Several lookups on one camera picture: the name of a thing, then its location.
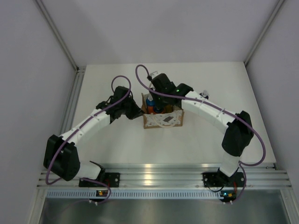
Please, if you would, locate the jute canvas tote bag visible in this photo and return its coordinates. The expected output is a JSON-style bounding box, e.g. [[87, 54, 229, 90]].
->
[[141, 93, 185, 129]]

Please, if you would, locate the dark blue pump bottle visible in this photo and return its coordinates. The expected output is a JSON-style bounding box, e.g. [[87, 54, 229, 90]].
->
[[200, 90, 209, 99]]

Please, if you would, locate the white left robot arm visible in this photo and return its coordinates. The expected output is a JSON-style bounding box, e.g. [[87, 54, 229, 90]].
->
[[43, 86, 143, 187]]

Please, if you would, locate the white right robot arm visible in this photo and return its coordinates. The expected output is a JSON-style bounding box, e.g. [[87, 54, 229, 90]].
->
[[147, 72, 254, 186]]

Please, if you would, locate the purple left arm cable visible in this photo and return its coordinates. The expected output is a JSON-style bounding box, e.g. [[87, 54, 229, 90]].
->
[[45, 75, 132, 185]]

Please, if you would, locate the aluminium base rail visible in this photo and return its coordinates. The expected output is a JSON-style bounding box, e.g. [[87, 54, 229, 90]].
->
[[37, 163, 292, 190]]

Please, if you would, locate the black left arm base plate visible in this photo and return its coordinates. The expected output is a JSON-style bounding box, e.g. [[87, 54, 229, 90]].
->
[[78, 172, 121, 188]]

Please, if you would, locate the white slotted cable duct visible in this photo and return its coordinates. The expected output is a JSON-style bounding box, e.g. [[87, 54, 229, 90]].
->
[[46, 189, 233, 199]]

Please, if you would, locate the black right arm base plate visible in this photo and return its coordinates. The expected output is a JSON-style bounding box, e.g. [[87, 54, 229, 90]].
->
[[202, 172, 245, 188]]

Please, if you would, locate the left aluminium corner post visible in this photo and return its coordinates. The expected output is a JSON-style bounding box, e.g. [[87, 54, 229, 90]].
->
[[33, 0, 78, 71]]

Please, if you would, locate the aluminium corner post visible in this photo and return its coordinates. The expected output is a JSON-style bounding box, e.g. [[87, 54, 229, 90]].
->
[[33, 0, 78, 71], [243, 0, 287, 67]]

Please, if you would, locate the right aluminium corner post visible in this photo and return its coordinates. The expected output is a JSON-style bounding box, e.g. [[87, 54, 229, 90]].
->
[[243, 0, 287, 67]]

